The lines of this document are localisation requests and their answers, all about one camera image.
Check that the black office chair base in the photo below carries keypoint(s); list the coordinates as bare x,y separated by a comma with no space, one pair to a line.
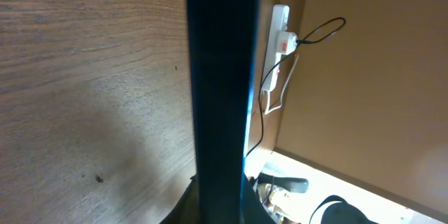
306,189

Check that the white power strip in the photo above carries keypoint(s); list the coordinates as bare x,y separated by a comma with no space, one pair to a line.
278,24

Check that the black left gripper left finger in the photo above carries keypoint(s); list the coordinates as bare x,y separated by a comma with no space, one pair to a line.
186,210

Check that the blue Samsung Galaxy smartphone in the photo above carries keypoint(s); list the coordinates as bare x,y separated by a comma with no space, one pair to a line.
222,37

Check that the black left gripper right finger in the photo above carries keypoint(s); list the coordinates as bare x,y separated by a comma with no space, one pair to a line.
252,209

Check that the white USB charger plug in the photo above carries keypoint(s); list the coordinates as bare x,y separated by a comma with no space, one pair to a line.
287,42

